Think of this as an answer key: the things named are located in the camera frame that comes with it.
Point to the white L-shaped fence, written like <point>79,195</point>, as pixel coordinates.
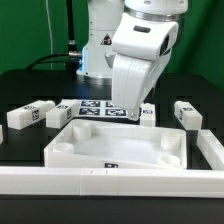
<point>23,172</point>

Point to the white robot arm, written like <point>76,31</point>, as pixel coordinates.
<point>104,19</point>

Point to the white desk top tray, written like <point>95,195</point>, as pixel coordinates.
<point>97,144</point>

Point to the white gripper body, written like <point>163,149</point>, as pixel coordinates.
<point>143,49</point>

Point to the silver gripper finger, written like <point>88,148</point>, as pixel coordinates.
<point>134,114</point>

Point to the white marker sheet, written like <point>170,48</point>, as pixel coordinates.
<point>100,108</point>

